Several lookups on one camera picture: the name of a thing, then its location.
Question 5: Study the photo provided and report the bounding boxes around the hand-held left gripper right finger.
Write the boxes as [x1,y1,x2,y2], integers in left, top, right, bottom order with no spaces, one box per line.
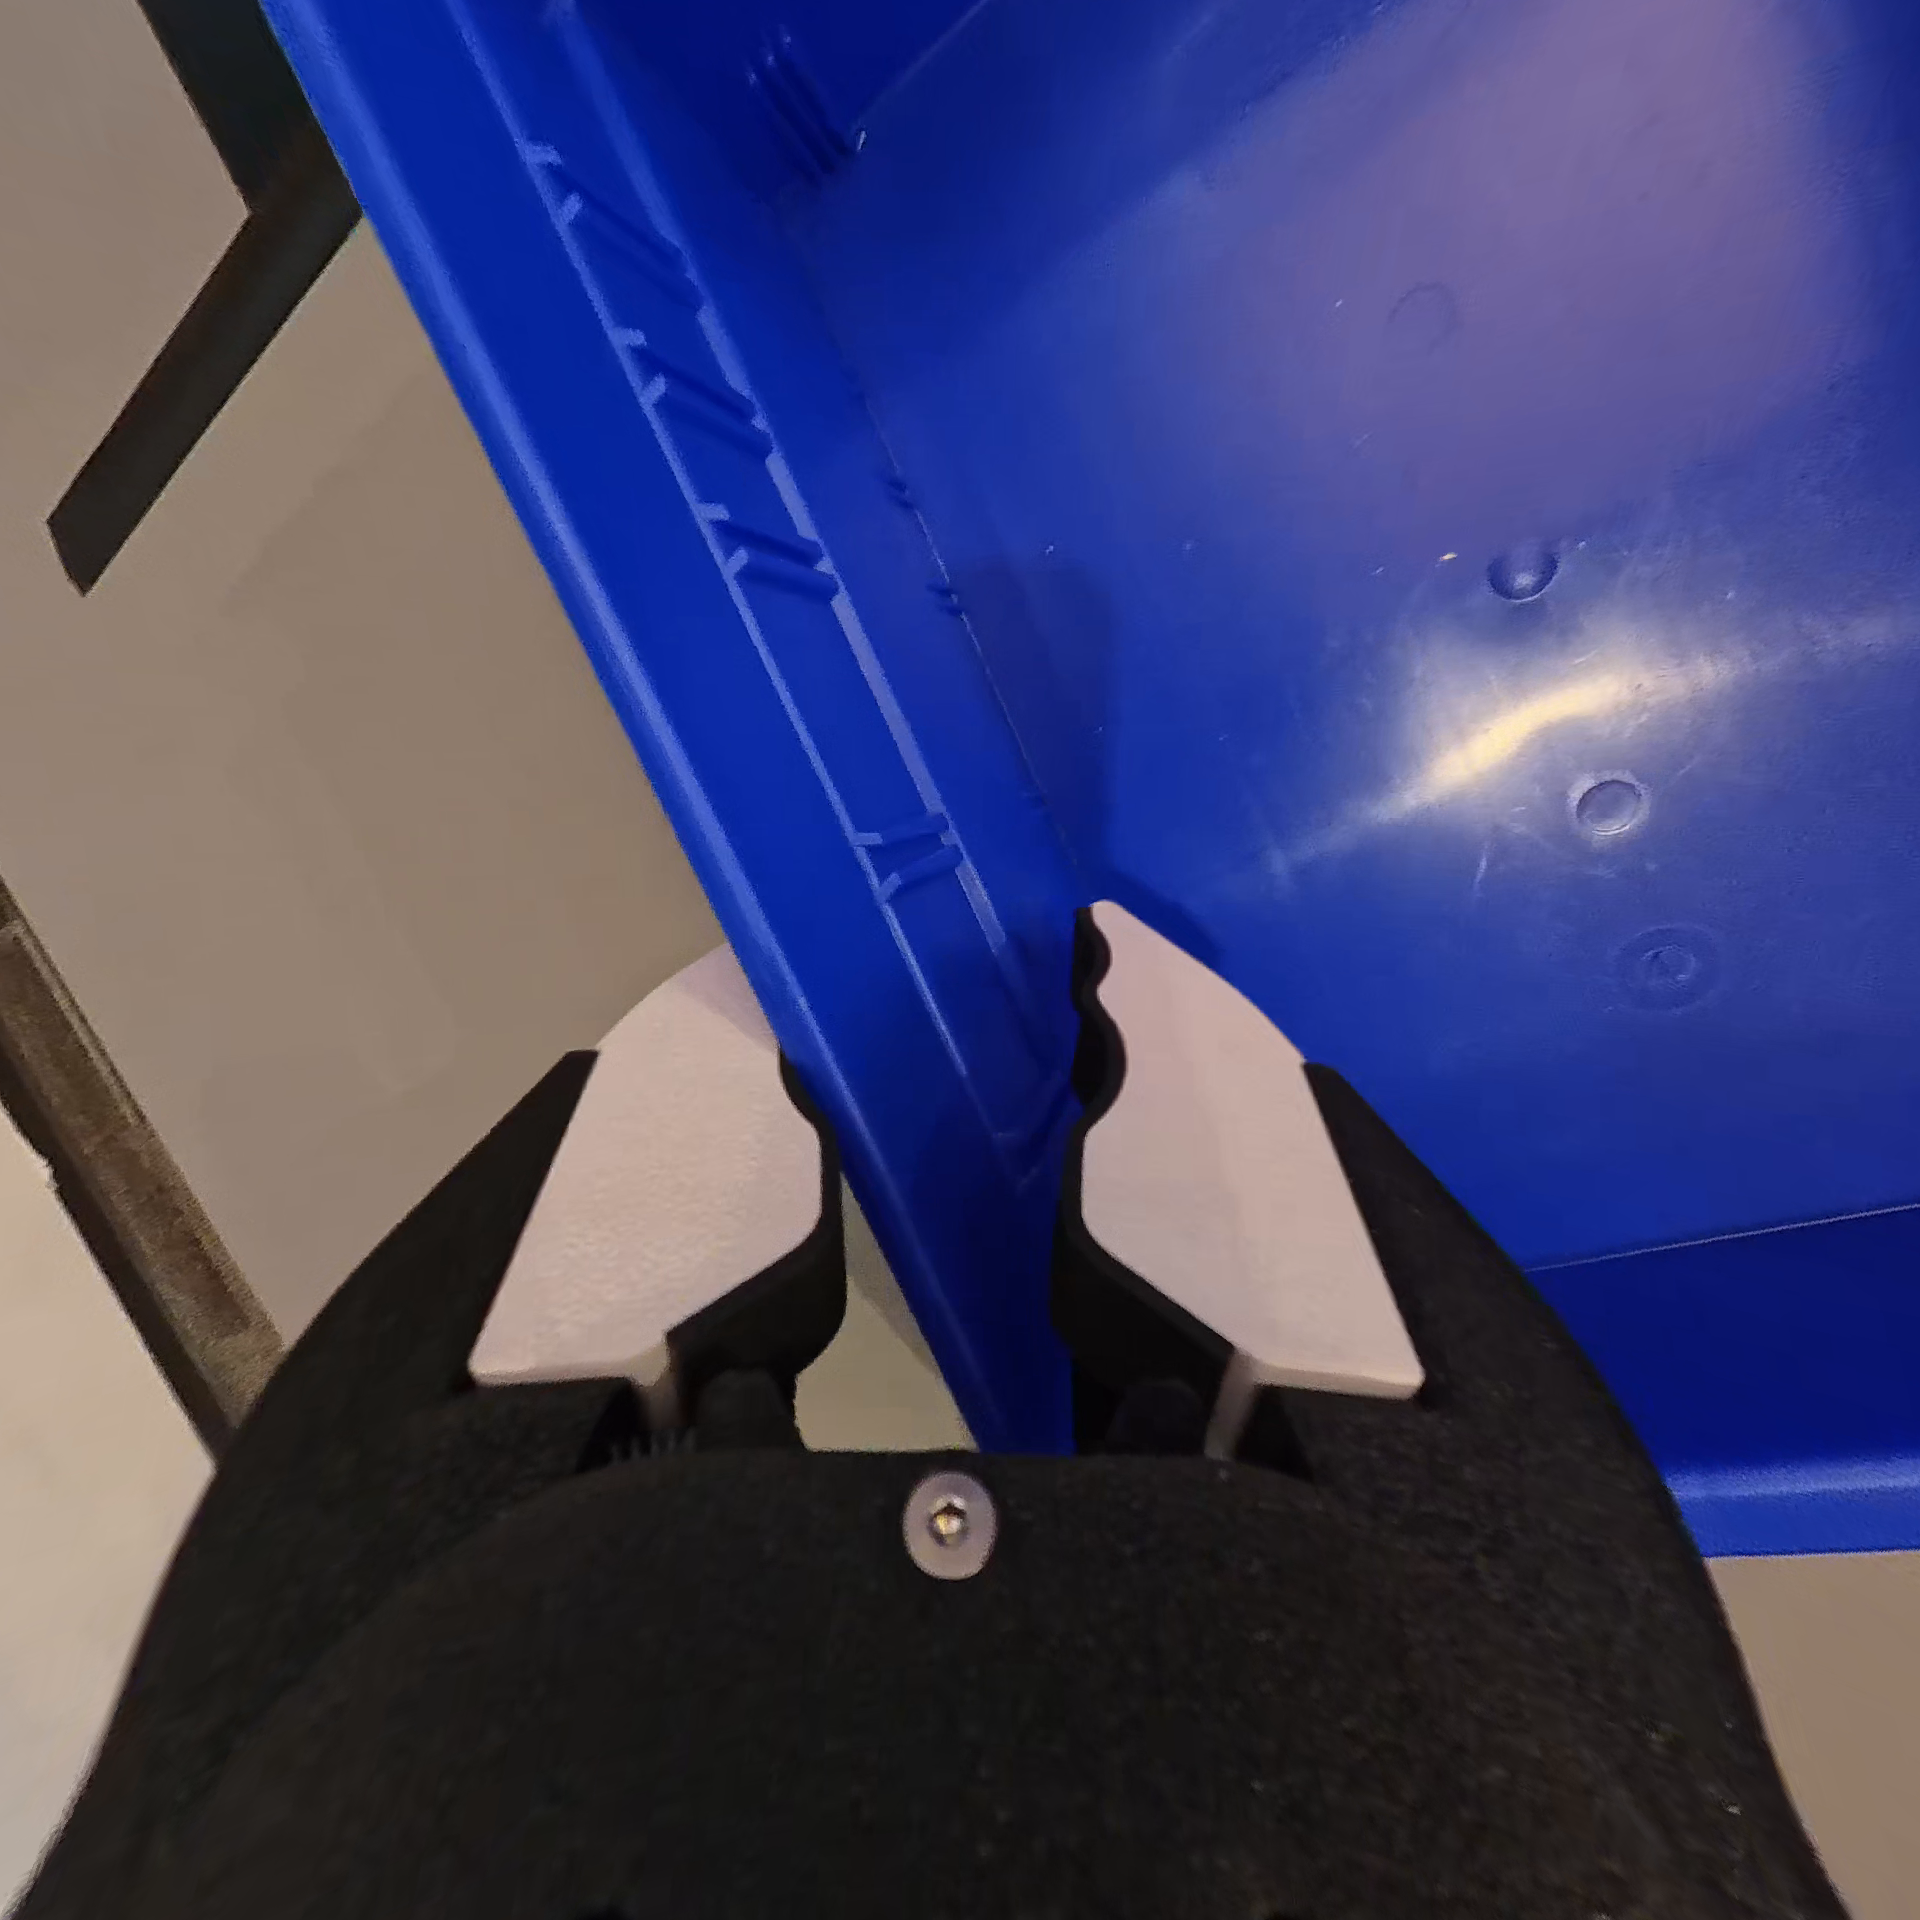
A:
[1052,901,1431,1448]

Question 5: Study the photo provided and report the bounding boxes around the blue plastic bin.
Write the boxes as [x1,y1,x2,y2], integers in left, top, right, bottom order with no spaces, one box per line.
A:
[256,0,1920,1560]

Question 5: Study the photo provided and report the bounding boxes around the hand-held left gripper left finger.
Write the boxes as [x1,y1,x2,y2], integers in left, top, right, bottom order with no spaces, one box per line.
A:
[471,946,850,1418]

